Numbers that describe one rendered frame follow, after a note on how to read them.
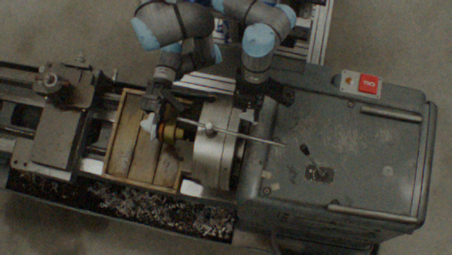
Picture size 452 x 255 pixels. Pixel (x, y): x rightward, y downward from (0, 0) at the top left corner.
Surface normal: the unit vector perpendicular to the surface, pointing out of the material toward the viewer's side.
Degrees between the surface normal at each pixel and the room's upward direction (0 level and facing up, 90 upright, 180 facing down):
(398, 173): 0
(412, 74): 0
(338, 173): 0
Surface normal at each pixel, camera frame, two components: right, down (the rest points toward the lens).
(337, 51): -0.05, -0.29
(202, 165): -0.19, 0.47
